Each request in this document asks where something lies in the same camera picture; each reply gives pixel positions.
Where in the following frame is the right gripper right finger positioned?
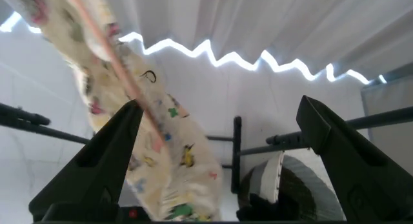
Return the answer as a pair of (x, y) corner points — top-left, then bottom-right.
(296, 95), (413, 222)

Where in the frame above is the white laundry basket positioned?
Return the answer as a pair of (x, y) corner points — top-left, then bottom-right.
(238, 151), (346, 222)

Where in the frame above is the white curtain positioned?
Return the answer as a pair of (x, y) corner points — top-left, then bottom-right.
(0, 0), (413, 86)

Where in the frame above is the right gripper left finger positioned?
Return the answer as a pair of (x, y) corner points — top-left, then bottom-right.
(28, 99), (145, 222)

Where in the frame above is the black clothes rack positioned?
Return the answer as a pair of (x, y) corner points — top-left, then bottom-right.
(0, 103), (413, 194)

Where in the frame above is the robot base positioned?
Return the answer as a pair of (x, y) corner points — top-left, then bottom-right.
(117, 205), (152, 222)

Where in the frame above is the pink clothes hanger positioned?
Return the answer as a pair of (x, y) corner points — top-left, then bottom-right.
(69, 0), (165, 141)

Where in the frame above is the cream printed garment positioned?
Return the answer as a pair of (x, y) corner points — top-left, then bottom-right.
(9, 0), (223, 222)

